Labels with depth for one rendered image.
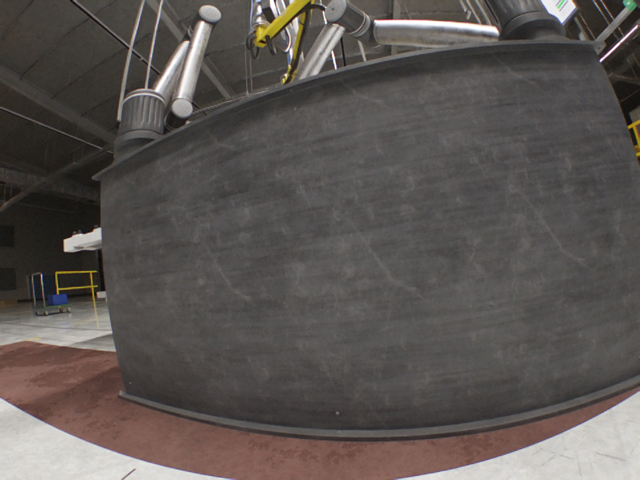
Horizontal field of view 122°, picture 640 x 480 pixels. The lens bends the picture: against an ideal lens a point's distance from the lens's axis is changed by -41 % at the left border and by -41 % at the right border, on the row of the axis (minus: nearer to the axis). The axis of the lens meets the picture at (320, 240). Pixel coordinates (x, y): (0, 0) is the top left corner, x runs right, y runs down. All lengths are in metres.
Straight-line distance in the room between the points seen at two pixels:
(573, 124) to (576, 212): 0.21
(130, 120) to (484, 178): 1.24
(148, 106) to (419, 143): 1.06
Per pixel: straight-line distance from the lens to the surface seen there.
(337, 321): 0.69
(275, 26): 2.13
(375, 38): 1.68
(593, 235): 0.78
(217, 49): 13.80
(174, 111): 1.46
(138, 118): 1.32
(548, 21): 1.02
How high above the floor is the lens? 0.45
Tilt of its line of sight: 4 degrees up
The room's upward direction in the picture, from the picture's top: 8 degrees counter-clockwise
